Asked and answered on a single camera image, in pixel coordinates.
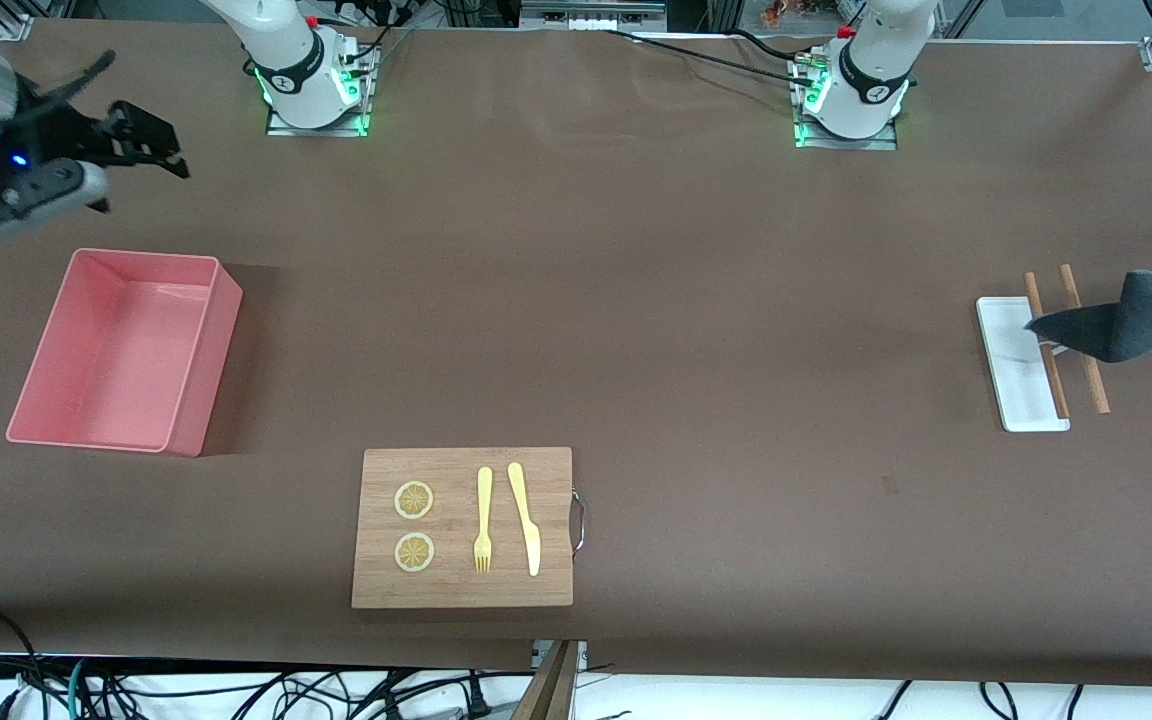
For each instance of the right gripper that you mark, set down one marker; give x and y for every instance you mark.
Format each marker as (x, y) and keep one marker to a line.
(58, 133)

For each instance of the grey cloth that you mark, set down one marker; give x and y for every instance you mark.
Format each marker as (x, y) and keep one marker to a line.
(1126, 325)

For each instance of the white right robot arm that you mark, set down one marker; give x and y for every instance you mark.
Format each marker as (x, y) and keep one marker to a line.
(286, 60)

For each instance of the pink plastic bin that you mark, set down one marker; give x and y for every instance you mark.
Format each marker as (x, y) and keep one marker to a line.
(116, 350)

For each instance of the white rectangular tray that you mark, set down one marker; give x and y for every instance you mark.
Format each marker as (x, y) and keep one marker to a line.
(1011, 370)

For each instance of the lemon slice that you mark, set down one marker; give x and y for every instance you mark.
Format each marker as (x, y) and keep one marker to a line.
(414, 552)
(414, 500)

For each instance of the silver metal box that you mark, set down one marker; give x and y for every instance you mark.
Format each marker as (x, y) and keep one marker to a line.
(591, 12)

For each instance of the brown table cover sheet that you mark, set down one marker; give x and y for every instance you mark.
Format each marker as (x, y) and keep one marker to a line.
(736, 300)

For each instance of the yellow plastic fork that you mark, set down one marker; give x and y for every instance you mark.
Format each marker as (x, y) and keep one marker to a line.
(484, 500)

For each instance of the wooden cutting board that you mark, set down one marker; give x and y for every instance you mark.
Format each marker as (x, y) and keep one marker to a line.
(546, 480)

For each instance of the yellow plastic knife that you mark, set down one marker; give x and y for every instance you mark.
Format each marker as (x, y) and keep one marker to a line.
(526, 520)

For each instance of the wooden plank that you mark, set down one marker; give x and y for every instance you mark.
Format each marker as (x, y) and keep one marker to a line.
(546, 695)

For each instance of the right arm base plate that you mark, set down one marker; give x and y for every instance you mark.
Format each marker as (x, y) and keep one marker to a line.
(316, 130)

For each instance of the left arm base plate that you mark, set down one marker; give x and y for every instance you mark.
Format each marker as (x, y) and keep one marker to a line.
(846, 143)

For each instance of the small metal bracket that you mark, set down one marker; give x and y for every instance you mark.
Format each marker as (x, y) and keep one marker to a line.
(582, 655)

